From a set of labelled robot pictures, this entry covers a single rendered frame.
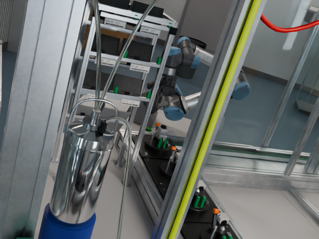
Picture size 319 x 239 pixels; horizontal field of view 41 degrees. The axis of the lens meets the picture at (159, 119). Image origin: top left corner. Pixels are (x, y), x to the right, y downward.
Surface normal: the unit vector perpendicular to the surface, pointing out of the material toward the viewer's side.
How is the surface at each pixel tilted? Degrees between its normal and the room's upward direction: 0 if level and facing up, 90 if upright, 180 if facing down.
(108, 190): 0
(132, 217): 0
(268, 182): 90
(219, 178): 90
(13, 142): 90
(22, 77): 90
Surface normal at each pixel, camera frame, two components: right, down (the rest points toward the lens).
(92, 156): 0.26, 0.44
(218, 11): -0.15, 0.33
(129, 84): 0.25, 0.00
